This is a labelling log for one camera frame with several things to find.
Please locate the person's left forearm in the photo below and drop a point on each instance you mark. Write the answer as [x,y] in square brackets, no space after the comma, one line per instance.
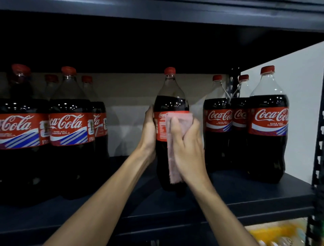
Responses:
[101,202]

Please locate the plastic cola bottle red cap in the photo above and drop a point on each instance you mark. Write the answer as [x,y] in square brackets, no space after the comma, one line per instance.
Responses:
[170,101]

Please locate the pink cleaning cloth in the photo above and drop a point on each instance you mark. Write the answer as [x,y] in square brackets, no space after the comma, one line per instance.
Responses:
[173,173]

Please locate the person's left thumb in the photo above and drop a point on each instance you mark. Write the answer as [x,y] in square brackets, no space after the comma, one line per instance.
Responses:
[149,114]

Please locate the person's right thumb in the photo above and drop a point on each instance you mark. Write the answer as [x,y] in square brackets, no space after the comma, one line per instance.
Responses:
[176,128]

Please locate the person's left hand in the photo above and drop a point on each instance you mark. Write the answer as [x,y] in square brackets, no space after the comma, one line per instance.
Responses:
[148,134]

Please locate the row of cola bottles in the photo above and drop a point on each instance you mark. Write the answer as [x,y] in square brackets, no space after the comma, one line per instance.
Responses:
[68,126]

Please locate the yellow packaged goods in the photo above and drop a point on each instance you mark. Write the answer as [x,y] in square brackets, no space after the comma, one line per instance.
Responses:
[273,232]

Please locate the person's right hand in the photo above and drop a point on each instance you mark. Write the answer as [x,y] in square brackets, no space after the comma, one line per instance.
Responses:
[188,154]

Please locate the person's right forearm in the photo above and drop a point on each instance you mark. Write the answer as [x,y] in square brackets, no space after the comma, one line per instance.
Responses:
[217,215]

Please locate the dark metal shelving rack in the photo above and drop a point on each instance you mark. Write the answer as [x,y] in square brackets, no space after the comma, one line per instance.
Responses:
[253,194]

